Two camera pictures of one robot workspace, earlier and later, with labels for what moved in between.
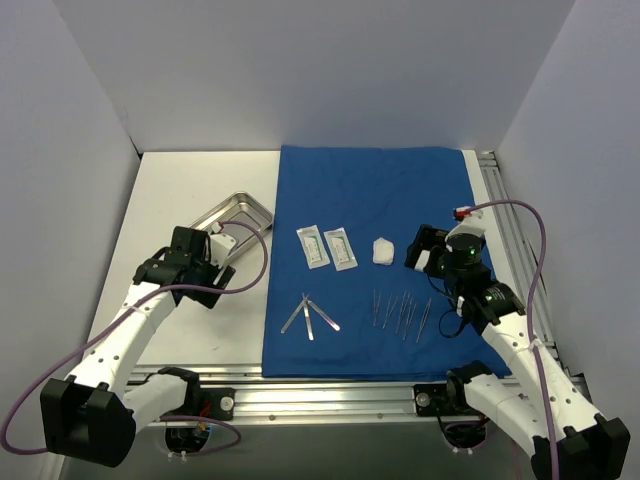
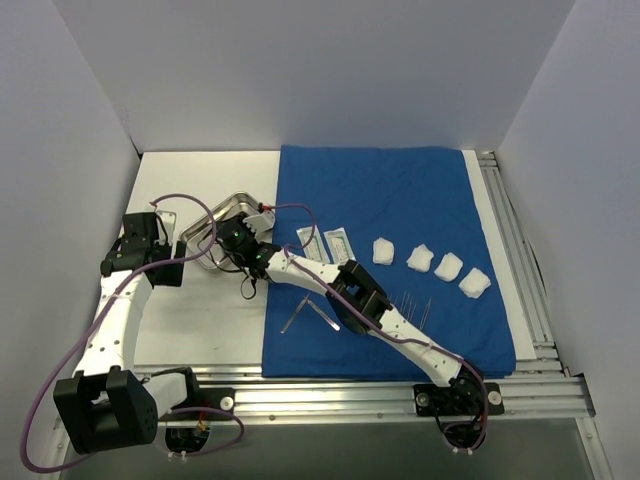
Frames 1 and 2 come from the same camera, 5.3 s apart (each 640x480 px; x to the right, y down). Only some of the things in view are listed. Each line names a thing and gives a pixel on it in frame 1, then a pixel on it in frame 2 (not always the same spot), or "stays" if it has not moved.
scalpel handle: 332,324 stays
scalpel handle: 294,315 stays
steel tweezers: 403,310 stays
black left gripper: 210,286 → 167,272
